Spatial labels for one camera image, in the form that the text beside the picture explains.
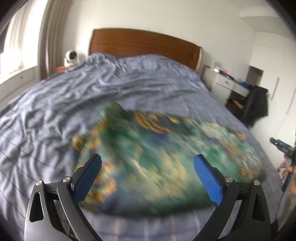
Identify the green landscape print jacket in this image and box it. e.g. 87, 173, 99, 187
72, 102, 265, 217

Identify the person's right hand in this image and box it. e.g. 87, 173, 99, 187
280, 163, 296, 196

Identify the black jacket on chair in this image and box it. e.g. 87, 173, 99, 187
240, 85, 268, 128

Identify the blue checked bed sheet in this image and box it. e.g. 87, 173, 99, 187
1, 53, 281, 240

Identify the white desk with drawers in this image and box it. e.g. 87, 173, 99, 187
202, 67, 249, 105

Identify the wooden nightstand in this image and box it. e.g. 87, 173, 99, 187
55, 65, 75, 73

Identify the white window cabinet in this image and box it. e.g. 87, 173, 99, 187
1, 66, 40, 109

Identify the beige curtain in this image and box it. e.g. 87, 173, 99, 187
38, 1, 73, 80

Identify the brown wooden headboard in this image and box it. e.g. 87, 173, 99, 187
88, 28, 203, 70

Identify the white security camera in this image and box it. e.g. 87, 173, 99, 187
64, 50, 86, 67

